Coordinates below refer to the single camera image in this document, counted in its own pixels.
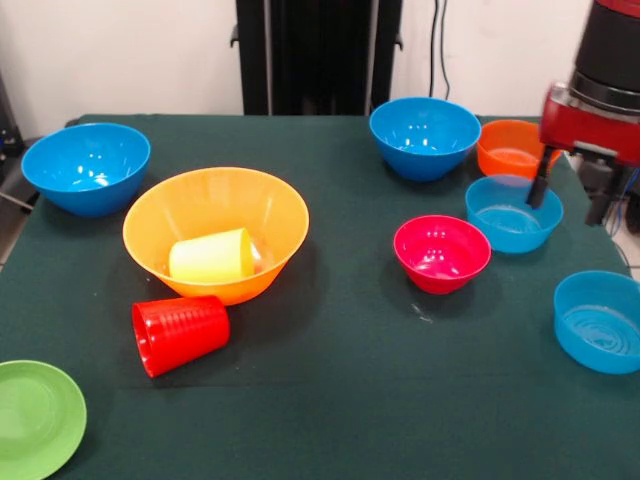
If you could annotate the green bowl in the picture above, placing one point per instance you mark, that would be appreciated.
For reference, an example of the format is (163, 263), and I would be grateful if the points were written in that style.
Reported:
(30, 420)

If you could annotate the large yellow bowl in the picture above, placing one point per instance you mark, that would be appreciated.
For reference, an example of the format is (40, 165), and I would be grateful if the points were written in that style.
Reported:
(215, 200)

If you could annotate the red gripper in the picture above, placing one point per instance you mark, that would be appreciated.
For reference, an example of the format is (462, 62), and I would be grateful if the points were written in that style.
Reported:
(580, 130)

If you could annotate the black stand base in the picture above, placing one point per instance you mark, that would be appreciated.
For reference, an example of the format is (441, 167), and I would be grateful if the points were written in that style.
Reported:
(595, 177)
(12, 187)

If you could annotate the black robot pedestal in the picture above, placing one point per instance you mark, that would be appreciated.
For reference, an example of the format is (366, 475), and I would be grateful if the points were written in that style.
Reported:
(320, 50)

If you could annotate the yellow cup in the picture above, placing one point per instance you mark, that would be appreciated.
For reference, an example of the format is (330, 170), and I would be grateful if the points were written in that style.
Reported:
(210, 257)

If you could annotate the large blue bowl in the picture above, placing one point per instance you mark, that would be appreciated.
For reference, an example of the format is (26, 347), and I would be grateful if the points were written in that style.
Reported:
(85, 165)
(425, 145)

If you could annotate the dark green tablecloth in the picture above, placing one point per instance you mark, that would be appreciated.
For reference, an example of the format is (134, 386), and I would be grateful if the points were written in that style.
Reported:
(325, 400)

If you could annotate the orange bowl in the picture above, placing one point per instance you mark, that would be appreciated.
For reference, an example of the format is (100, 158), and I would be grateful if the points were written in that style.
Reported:
(505, 145)

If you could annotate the black equipment case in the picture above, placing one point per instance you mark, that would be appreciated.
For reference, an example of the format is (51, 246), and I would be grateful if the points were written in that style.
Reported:
(7, 125)

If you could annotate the pink bowl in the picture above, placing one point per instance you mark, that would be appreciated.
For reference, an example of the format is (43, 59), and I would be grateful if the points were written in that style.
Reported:
(437, 277)

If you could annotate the small blue bowl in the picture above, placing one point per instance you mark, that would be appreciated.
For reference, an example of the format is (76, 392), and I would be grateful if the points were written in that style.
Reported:
(575, 345)
(515, 235)

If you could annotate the red cup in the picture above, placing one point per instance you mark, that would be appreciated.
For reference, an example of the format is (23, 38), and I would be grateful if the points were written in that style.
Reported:
(185, 330)

